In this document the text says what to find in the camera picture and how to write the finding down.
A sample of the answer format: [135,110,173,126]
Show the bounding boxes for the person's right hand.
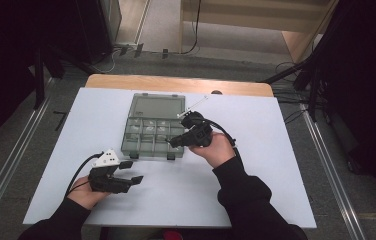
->
[188,131,237,170]

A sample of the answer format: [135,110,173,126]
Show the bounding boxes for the clear grey compartment box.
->
[120,92,187,161]

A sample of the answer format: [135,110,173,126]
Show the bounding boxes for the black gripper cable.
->
[205,117,244,168]
[64,151,106,198]

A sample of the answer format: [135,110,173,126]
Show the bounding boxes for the black floor cables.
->
[273,60,311,125]

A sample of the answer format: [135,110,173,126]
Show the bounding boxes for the red object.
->
[162,229,184,240]

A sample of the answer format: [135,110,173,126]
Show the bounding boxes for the metal floor rail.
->
[0,95,53,232]
[298,102,368,240]

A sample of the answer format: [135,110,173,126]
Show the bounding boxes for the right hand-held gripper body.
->
[176,95,215,148]

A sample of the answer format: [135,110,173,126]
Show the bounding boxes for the black hanging cable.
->
[180,0,203,55]

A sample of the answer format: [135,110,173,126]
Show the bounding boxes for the light wooden platform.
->
[178,0,341,64]

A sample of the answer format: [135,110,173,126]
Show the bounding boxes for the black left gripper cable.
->
[64,151,106,198]

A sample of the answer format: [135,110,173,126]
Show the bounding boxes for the black metal stand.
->
[259,49,331,123]
[31,41,94,111]

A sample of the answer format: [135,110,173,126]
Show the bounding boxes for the black curtain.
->
[0,0,44,155]
[319,0,376,214]

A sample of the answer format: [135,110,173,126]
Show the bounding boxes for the dark cabinet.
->
[42,0,123,65]

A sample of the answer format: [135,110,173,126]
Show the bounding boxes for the white floor cable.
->
[90,49,118,75]

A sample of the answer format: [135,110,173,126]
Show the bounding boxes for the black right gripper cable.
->
[205,117,244,168]

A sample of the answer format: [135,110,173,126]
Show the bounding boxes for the person's left hand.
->
[67,182,111,211]

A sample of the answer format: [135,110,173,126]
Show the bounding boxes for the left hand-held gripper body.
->
[88,148,134,195]

